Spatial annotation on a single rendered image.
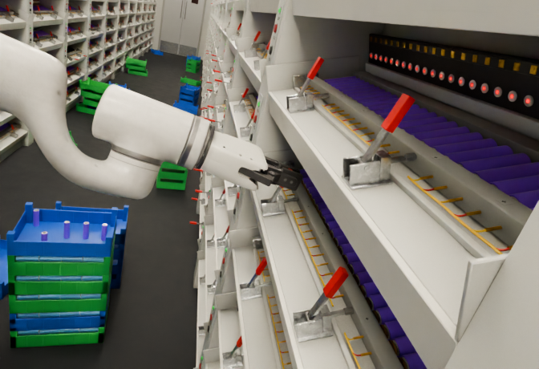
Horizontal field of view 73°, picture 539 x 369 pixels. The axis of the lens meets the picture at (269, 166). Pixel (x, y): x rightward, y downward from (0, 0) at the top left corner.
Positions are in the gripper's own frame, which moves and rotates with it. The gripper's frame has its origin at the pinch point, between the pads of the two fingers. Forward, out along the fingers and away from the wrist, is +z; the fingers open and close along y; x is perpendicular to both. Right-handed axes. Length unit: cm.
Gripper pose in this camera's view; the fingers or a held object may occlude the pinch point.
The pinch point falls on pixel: (287, 176)
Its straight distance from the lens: 63.5
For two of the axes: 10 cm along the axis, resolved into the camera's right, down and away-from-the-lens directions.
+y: 1.6, 4.0, -9.0
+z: 9.0, 3.3, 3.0
